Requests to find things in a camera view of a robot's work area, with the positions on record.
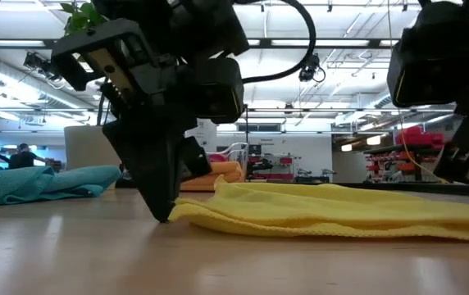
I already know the blue microfiber towel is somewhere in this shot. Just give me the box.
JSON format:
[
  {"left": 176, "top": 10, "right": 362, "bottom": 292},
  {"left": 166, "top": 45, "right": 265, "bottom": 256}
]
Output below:
[{"left": 0, "top": 165, "right": 122, "bottom": 207}]

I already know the white plant pot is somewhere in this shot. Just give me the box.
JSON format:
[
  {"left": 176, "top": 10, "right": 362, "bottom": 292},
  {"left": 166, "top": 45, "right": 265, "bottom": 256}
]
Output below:
[{"left": 63, "top": 125, "right": 121, "bottom": 170}]

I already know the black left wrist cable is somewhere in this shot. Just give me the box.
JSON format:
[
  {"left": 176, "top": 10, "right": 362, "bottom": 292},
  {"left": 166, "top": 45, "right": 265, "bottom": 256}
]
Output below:
[{"left": 234, "top": 0, "right": 317, "bottom": 85}]

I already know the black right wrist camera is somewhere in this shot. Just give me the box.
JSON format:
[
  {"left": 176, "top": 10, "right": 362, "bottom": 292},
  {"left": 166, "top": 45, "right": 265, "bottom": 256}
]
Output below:
[{"left": 386, "top": 2, "right": 469, "bottom": 108}]

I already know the clear plastic bin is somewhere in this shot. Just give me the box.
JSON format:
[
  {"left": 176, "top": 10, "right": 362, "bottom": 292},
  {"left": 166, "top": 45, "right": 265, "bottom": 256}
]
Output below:
[{"left": 205, "top": 142, "right": 249, "bottom": 184}]

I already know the white cylindrical appliance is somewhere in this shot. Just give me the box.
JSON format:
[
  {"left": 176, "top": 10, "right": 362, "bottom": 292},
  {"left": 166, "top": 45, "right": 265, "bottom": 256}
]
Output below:
[{"left": 195, "top": 118, "right": 218, "bottom": 153}]

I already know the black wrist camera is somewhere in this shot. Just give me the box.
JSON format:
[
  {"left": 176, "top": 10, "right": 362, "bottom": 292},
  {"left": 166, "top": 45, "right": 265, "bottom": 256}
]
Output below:
[
  {"left": 386, "top": 2, "right": 469, "bottom": 108},
  {"left": 193, "top": 56, "right": 247, "bottom": 125}
]

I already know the yellow microfiber towel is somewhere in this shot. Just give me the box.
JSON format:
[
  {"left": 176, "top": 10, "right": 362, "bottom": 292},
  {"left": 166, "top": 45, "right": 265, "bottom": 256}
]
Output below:
[{"left": 167, "top": 175, "right": 469, "bottom": 244}]

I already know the black aluminium table frame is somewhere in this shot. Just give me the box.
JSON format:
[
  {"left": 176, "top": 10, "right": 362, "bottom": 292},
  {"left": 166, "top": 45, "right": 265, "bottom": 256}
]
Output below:
[{"left": 328, "top": 181, "right": 469, "bottom": 198}]

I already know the shelf with red bins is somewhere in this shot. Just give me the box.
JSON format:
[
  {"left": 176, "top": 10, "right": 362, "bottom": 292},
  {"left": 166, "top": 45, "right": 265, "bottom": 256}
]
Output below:
[{"left": 363, "top": 125, "right": 461, "bottom": 184}]

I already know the yellow hanging cable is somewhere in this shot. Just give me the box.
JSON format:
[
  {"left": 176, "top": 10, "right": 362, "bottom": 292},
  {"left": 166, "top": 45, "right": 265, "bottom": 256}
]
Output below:
[{"left": 386, "top": 0, "right": 451, "bottom": 185}]

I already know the black ceiling camera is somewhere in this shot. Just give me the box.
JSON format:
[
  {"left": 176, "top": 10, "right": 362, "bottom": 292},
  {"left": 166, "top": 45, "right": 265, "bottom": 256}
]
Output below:
[
  {"left": 23, "top": 52, "right": 61, "bottom": 81},
  {"left": 298, "top": 52, "right": 326, "bottom": 84}
]

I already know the person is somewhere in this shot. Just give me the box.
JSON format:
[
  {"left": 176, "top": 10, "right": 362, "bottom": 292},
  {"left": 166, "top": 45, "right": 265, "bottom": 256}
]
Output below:
[{"left": 7, "top": 143, "right": 49, "bottom": 170}]

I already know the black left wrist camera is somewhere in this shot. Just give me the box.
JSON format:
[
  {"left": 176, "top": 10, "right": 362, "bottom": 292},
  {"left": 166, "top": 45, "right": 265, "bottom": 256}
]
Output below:
[{"left": 193, "top": 56, "right": 247, "bottom": 125}]

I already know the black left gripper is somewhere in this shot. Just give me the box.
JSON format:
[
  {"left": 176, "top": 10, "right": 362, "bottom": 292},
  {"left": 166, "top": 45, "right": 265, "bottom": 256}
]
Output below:
[{"left": 52, "top": 18, "right": 213, "bottom": 225}]

